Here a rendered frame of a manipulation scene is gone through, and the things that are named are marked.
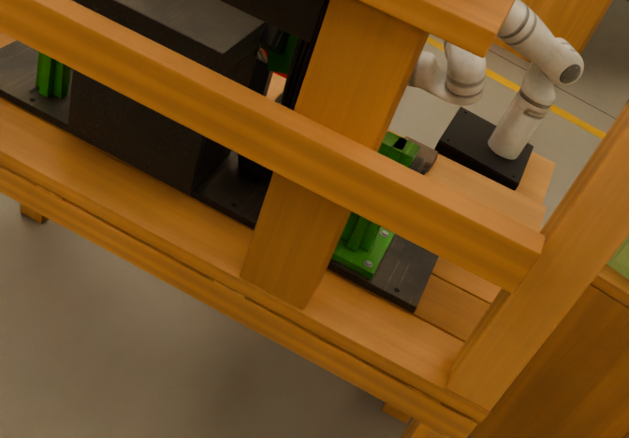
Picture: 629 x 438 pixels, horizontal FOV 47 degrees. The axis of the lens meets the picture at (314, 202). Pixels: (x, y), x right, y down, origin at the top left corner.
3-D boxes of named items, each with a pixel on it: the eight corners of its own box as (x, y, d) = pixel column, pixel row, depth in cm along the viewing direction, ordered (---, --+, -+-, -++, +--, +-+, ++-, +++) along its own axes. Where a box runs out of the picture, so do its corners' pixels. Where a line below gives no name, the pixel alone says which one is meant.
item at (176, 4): (117, 95, 167) (137, -44, 145) (232, 154, 163) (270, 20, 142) (65, 131, 153) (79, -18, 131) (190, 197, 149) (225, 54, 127)
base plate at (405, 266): (80, 14, 191) (80, 7, 190) (460, 204, 177) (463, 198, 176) (-40, 76, 159) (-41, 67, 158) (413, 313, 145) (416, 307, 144)
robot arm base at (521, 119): (492, 133, 203) (523, 83, 193) (521, 150, 202) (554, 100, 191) (483, 146, 196) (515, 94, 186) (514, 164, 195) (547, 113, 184)
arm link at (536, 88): (544, 31, 180) (510, 88, 191) (563, 52, 174) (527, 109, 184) (572, 37, 184) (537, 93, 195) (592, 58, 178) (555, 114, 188)
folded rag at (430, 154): (391, 155, 181) (395, 146, 179) (401, 141, 187) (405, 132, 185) (427, 174, 179) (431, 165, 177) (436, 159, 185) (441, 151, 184)
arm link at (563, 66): (505, 46, 166) (487, 24, 172) (565, 95, 182) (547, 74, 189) (536, 16, 162) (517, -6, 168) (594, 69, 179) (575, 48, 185)
